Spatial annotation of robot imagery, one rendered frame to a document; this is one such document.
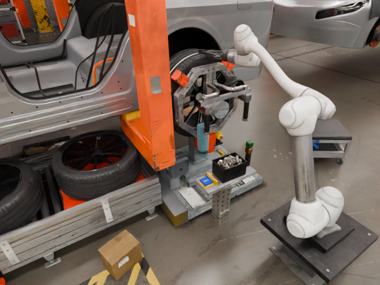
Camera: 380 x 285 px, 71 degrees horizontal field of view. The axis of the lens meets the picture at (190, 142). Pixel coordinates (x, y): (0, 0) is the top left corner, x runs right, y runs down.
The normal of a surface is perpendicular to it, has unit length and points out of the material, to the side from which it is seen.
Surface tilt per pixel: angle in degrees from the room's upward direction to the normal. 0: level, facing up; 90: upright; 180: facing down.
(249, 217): 0
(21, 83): 50
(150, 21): 90
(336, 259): 0
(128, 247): 0
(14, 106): 91
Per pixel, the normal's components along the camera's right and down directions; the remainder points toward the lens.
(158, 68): 0.53, 0.46
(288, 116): -0.83, 0.19
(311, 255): -0.02, -0.84
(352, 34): -0.11, 0.66
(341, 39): -0.32, 0.71
